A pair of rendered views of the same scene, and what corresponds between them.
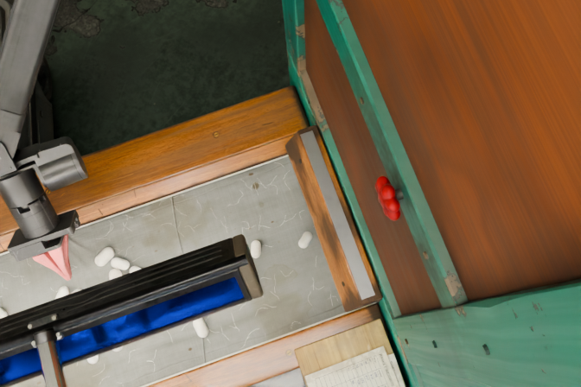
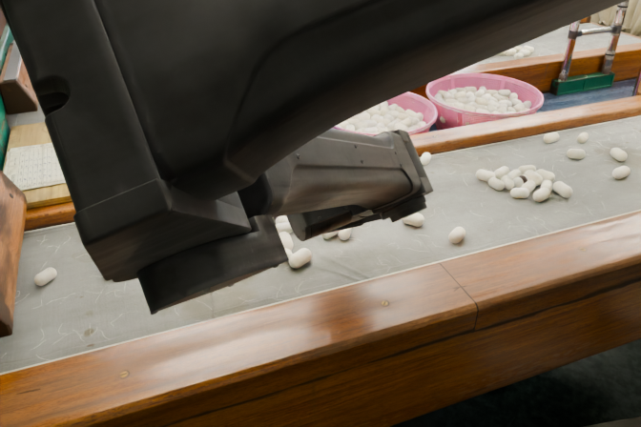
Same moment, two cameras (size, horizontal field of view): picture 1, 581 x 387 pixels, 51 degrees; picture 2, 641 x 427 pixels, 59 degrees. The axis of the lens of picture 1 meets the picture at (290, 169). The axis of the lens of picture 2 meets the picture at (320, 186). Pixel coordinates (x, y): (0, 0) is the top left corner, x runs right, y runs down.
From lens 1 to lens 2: 1.02 m
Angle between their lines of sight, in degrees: 75
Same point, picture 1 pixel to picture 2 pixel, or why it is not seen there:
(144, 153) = (245, 348)
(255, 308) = not seen: hidden behind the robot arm
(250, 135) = (66, 374)
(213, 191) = (153, 325)
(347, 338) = (37, 197)
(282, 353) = not seen: hidden behind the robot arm
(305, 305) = (74, 234)
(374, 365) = (22, 183)
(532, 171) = not seen: outside the picture
